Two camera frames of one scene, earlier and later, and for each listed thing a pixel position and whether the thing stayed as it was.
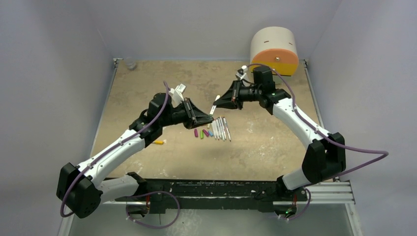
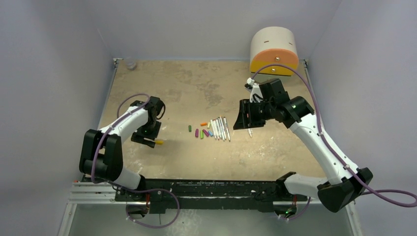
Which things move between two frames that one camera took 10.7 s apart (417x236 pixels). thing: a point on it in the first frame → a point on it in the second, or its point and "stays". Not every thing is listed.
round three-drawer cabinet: (275, 47) stays
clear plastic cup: (131, 64) stays
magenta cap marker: (219, 118) stays
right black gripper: (236, 94) → (246, 115)
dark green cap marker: (217, 98) → (250, 132)
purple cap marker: (227, 129) stays
